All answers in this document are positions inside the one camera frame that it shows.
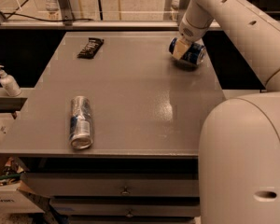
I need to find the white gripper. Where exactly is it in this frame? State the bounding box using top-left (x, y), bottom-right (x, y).
top-left (173, 0), bottom-right (213, 60)

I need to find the blue pepsi can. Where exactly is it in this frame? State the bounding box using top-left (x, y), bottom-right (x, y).
top-left (169, 37), bottom-right (206, 65)

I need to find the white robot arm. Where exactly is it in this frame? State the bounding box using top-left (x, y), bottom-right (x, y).
top-left (173, 0), bottom-right (280, 224)

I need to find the silver energy drink can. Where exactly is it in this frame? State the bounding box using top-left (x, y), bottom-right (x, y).
top-left (69, 96), bottom-right (93, 149)

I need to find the black snack bar wrapper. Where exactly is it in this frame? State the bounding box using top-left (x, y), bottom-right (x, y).
top-left (77, 37), bottom-right (104, 59)

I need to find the grey drawer cabinet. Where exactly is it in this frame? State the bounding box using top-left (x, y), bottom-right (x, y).
top-left (0, 32), bottom-right (224, 224)

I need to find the top drawer metal knob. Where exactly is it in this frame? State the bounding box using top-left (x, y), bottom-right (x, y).
top-left (120, 186), bottom-right (131, 196)

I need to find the drawer metal knob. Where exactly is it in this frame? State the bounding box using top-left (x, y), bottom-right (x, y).
top-left (126, 210), bottom-right (134, 218)
top-left (120, 186), bottom-right (131, 196)

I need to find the white pump dispenser bottle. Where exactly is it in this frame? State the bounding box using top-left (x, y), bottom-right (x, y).
top-left (0, 65), bottom-right (21, 97)

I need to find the white cardboard box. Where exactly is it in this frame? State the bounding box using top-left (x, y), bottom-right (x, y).
top-left (0, 111), bottom-right (45, 215)

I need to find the metal railing frame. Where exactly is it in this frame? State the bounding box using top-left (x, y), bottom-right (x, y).
top-left (0, 0), bottom-right (280, 33)

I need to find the black cable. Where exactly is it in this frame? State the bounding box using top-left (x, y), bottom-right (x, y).
top-left (0, 0), bottom-right (95, 23)

